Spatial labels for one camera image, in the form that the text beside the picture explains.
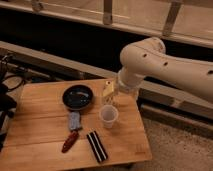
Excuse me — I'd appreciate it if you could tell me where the blue grey cloth piece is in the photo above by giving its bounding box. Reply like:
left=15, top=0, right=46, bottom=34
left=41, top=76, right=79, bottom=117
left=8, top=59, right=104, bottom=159
left=68, top=111, right=82, bottom=131

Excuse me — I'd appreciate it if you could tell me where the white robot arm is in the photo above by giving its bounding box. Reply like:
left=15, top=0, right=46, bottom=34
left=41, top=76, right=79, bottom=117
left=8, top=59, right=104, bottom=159
left=117, top=37, right=213, bottom=104

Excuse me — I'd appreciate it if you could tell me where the wooden table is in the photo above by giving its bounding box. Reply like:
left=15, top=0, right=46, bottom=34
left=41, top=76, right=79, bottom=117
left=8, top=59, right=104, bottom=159
left=0, top=79, right=152, bottom=171

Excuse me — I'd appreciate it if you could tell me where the translucent plastic cup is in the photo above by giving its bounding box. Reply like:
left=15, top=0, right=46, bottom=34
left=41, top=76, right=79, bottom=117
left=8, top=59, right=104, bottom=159
left=99, top=105, right=119, bottom=128

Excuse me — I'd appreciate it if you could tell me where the metal railing frame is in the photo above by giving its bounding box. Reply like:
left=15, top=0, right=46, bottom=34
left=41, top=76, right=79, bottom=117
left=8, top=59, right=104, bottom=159
left=0, top=0, right=213, bottom=49

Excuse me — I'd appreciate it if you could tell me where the black white striped block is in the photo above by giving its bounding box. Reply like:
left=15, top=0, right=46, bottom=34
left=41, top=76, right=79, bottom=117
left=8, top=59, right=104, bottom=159
left=87, top=131, right=108, bottom=163

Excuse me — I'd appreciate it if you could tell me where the black cables and equipment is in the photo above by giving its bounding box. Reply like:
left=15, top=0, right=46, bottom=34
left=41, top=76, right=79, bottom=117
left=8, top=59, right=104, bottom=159
left=0, top=53, right=26, bottom=153

